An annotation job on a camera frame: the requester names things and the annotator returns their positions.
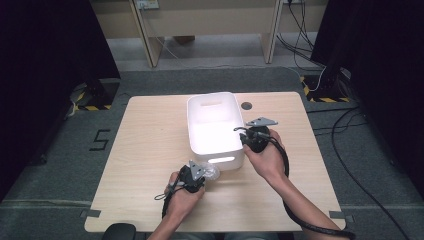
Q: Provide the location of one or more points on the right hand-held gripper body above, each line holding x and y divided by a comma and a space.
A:
258, 140

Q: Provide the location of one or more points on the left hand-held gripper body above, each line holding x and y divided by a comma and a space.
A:
192, 176

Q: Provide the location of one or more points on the white knitted cloth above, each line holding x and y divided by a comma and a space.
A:
211, 171

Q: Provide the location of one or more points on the white plastic bin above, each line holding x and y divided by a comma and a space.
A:
213, 133

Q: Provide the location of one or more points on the person's right hand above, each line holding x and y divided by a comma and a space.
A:
270, 160

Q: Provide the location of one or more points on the person's left hand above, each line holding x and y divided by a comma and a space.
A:
183, 205

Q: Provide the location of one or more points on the black stand base striped tape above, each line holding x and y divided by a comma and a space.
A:
100, 96
325, 90

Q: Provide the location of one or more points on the black office chair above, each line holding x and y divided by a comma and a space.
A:
118, 232

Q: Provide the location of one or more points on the grey tape strip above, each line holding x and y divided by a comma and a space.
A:
90, 213
336, 215

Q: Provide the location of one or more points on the beige wooden desk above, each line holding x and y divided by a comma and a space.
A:
206, 20

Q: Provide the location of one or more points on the black curtain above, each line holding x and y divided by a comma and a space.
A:
43, 83
383, 66

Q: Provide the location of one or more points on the white power strip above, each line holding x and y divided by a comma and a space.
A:
147, 4

